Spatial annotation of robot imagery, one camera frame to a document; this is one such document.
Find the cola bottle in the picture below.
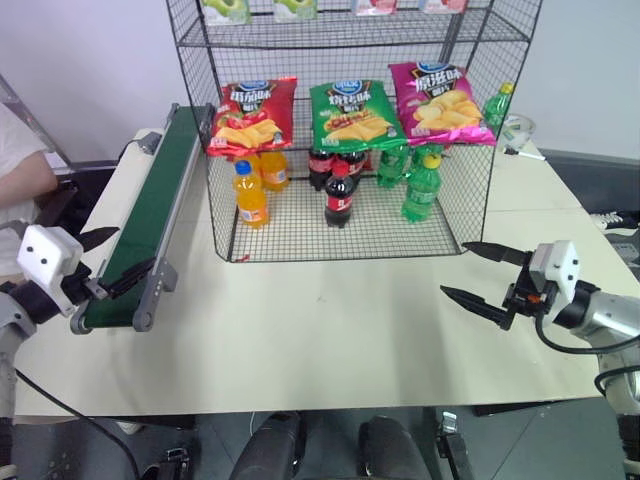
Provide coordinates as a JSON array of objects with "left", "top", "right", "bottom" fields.
[
  {"left": 306, "top": 147, "right": 334, "bottom": 193},
  {"left": 343, "top": 147, "right": 370, "bottom": 187},
  {"left": 323, "top": 160, "right": 360, "bottom": 231}
]

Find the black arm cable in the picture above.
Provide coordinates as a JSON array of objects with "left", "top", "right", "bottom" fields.
[
  {"left": 533, "top": 309, "right": 640, "bottom": 399},
  {"left": 13, "top": 368, "right": 142, "bottom": 480}
]

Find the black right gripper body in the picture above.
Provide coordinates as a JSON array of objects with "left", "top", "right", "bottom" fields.
[{"left": 503, "top": 258, "right": 558, "bottom": 318}]

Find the person in white shirt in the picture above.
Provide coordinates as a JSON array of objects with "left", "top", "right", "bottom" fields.
[{"left": 0, "top": 101, "right": 60, "bottom": 279}]

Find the black table clamp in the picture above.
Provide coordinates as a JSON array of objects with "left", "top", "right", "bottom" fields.
[
  {"left": 143, "top": 446, "right": 195, "bottom": 480},
  {"left": 433, "top": 409, "right": 474, "bottom": 480}
]

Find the magenta chips bag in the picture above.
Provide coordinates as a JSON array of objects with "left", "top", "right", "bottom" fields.
[{"left": 388, "top": 60, "right": 499, "bottom": 148}]

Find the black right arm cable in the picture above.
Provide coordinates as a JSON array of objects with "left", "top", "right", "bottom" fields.
[{"left": 533, "top": 309, "right": 640, "bottom": 399}]

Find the orange soda bottle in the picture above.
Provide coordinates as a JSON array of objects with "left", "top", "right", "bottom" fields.
[
  {"left": 255, "top": 148, "right": 292, "bottom": 193},
  {"left": 232, "top": 159, "right": 271, "bottom": 229}
]

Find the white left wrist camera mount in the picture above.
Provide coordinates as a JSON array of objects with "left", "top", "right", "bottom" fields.
[{"left": 16, "top": 224, "right": 85, "bottom": 316}]

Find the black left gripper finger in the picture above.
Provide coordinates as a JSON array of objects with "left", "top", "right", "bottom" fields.
[
  {"left": 78, "top": 227, "right": 122, "bottom": 253},
  {"left": 97, "top": 257, "right": 155, "bottom": 300}
]

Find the black wire rack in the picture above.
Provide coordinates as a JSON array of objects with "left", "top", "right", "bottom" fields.
[{"left": 165, "top": 0, "right": 545, "bottom": 265}]

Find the black chair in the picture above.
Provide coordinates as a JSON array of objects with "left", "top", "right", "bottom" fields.
[{"left": 33, "top": 158, "right": 120, "bottom": 242}]

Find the dark rounded shape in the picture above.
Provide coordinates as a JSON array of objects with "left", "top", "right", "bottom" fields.
[
  {"left": 231, "top": 411, "right": 302, "bottom": 480},
  {"left": 356, "top": 415, "right": 442, "bottom": 480}
]

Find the green conveyor belt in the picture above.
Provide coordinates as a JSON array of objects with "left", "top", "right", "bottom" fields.
[{"left": 69, "top": 102, "right": 217, "bottom": 336}]

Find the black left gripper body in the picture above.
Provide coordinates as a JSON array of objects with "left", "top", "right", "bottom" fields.
[{"left": 59, "top": 263, "right": 109, "bottom": 308}]

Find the green chips bag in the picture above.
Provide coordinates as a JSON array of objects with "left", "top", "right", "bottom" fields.
[{"left": 308, "top": 79, "right": 410, "bottom": 152}]

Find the red chips bag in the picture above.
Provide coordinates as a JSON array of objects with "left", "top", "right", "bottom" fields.
[{"left": 205, "top": 75, "right": 299, "bottom": 159}]

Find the white marker pen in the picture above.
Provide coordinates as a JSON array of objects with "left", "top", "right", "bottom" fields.
[{"left": 503, "top": 144, "right": 548, "bottom": 163}]

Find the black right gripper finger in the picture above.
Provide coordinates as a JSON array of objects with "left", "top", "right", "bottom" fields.
[
  {"left": 461, "top": 241, "right": 531, "bottom": 267},
  {"left": 439, "top": 284, "right": 516, "bottom": 332}
]

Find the green soda bottle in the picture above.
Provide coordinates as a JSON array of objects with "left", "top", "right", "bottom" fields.
[
  {"left": 400, "top": 154, "right": 444, "bottom": 224},
  {"left": 375, "top": 144, "right": 412, "bottom": 190},
  {"left": 481, "top": 81, "right": 517, "bottom": 133}
]

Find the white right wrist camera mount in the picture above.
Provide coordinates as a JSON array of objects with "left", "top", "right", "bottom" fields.
[{"left": 528, "top": 240, "right": 582, "bottom": 315}]

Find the pink drink carton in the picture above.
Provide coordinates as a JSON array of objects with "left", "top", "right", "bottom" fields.
[
  {"left": 349, "top": 0, "right": 397, "bottom": 17},
  {"left": 419, "top": 0, "right": 470, "bottom": 14}
]

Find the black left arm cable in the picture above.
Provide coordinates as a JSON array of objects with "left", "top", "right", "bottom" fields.
[{"left": 13, "top": 368, "right": 142, "bottom": 480}]

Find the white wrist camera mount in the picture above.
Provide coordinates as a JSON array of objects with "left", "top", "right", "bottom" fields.
[
  {"left": 528, "top": 240, "right": 582, "bottom": 315},
  {"left": 16, "top": 224, "right": 85, "bottom": 316}
]

